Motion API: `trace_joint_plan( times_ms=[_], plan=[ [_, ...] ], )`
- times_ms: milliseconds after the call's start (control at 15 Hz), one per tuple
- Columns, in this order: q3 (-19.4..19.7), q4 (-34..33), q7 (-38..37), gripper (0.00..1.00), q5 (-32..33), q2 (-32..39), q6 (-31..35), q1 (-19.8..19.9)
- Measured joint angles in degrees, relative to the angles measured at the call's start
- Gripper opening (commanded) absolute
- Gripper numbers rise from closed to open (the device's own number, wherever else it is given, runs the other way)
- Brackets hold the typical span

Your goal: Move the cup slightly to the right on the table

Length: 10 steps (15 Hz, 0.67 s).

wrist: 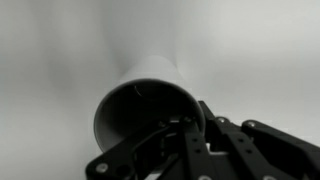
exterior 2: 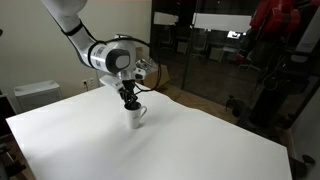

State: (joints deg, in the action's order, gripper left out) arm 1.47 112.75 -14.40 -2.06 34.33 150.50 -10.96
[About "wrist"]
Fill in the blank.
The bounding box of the white ceramic mug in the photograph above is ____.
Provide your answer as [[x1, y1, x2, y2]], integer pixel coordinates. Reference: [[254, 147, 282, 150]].
[[93, 54, 231, 158]]

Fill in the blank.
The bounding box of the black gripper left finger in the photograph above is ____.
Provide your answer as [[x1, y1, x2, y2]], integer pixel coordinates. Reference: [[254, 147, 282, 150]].
[[84, 115, 218, 180]]

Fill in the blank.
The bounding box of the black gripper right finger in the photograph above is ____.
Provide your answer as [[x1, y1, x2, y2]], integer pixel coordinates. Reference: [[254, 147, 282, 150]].
[[197, 100, 320, 180]]

